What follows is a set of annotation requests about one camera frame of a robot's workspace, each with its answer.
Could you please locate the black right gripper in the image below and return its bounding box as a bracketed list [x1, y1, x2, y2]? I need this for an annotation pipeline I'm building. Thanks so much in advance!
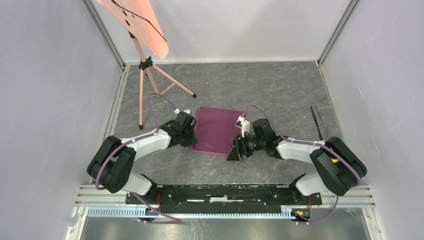
[227, 131, 266, 162]

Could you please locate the purple cloth napkin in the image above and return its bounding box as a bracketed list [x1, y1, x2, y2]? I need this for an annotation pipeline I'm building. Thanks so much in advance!
[189, 106, 243, 157]

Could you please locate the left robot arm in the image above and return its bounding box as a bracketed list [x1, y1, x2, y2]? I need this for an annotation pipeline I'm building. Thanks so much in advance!
[86, 111, 198, 204]

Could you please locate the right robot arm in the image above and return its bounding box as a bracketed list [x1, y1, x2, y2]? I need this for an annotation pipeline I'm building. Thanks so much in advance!
[226, 116, 368, 204]

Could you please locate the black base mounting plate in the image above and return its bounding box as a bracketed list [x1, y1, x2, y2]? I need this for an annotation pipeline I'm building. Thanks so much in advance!
[141, 184, 323, 214]

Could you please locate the black knife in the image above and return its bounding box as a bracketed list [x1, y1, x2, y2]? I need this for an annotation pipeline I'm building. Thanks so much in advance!
[310, 106, 324, 141]

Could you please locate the pink music stand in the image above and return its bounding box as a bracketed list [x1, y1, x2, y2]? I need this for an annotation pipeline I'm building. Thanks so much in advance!
[98, 0, 197, 130]

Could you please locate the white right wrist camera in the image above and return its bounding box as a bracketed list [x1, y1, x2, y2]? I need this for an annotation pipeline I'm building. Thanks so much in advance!
[235, 116, 251, 138]

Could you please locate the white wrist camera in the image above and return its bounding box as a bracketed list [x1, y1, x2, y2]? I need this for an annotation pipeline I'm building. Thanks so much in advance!
[173, 108, 191, 116]
[235, 116, 251, 138]

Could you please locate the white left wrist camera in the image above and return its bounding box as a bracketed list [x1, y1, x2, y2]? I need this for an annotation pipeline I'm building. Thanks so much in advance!
[173, 108, 191, 116]

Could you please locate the slotted cable duct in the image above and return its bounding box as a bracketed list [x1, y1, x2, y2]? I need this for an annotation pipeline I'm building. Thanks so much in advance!
[86, 206, 295, 220]

